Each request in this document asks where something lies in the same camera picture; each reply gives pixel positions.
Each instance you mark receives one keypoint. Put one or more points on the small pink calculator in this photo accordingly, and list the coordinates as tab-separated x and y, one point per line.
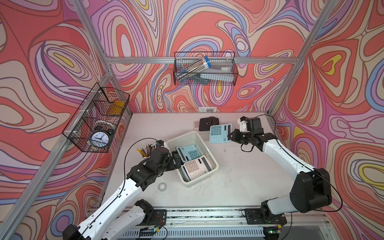
196	125

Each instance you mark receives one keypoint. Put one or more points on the black wire basket back wall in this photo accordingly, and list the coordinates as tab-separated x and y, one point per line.
219	60

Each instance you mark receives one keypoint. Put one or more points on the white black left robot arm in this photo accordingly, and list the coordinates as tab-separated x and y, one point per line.
120	195

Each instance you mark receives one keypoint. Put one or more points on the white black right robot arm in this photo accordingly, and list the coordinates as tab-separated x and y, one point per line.
311	189

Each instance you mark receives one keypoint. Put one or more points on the black alarm clock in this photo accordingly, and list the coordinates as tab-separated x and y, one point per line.
101	137

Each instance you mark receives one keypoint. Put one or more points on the dark maroon calculator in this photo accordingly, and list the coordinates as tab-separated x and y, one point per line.
206	123

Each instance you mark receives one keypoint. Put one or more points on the white barcode label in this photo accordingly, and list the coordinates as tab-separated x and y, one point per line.
207	109

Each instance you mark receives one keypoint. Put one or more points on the black wire basket wall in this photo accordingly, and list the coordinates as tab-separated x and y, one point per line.
219	60
93	113

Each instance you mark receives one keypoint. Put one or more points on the light blue calculator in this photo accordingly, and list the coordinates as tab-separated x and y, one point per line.
220	134
188	153

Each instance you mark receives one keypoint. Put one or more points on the white plastic storage box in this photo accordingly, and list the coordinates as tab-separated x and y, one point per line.
191	138

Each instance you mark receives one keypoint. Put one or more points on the yellow sticky notes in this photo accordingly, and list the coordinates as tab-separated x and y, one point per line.
116	109

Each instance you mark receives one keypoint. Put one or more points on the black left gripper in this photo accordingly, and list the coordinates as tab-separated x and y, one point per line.
172	165

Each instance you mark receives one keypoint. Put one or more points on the grey stapler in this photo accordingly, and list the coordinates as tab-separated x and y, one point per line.
217	75

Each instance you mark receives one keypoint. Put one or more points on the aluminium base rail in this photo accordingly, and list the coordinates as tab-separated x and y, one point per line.
193	223

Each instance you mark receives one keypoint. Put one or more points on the clear tape roll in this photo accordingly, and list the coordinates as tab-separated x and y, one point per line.
162	187

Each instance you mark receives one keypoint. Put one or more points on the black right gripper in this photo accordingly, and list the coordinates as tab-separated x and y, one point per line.
234	133

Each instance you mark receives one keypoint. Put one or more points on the white pink-keyed calculator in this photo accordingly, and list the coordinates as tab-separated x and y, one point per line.
197	168

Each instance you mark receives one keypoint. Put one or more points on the pencil holder with pencils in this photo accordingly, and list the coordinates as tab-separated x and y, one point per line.
147	151

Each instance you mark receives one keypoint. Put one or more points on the pencil tube blue cap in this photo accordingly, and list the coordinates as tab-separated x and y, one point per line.
187	69

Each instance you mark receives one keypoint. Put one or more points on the black wire basket left wall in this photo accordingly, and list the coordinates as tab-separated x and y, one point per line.
93	113

